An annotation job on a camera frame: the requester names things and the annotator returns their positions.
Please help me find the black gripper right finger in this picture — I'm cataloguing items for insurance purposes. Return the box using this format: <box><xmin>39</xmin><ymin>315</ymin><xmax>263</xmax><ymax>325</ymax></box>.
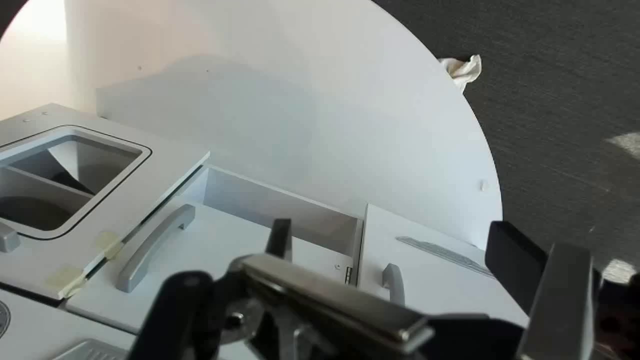
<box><xmin>485</xmin><ymin>221</ymin><xmax>549</xmax><ymax>312</ymax></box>

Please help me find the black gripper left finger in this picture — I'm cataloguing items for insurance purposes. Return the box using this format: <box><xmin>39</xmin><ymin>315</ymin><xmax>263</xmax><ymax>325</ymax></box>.
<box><xmin>128</xmin><ymin>270</ymin><xmax>226</xmax><ymax>360</ymax></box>

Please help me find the white cabinet door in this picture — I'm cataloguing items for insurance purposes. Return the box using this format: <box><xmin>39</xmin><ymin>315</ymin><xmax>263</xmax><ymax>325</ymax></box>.
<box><xmin>358</xmin><ymin>206</ymin><xmax>528</xmax><ymax>325</ymax></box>

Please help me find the white toy kitchen set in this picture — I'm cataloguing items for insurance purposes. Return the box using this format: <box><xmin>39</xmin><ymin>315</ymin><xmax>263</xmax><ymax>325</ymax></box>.
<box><xmin>0</xmin><ymin>101</ymin><xmax>530</xmax><ymax>360</ymax></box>

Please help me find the crumpled white cloth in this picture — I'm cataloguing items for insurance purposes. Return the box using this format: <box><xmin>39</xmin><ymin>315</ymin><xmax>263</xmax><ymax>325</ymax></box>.
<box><xmin>441</xmin><ymin>54</ymin><xmax>485</xmax><ymax>92</ymax></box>

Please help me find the white round table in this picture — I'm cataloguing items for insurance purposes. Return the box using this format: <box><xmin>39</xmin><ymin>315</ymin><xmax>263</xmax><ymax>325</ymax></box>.
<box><xmin>0</xmin><ymin>0</ymin><xmax>504</xmax><ymax>252</ymax></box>

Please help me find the grey drawer handle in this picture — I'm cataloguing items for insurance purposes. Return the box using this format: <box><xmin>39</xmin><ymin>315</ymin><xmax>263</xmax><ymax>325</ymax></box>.
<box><xmin>117</xmin><ymin>203</ymin><xmax>196</xmax><ymax>291</ymax></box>

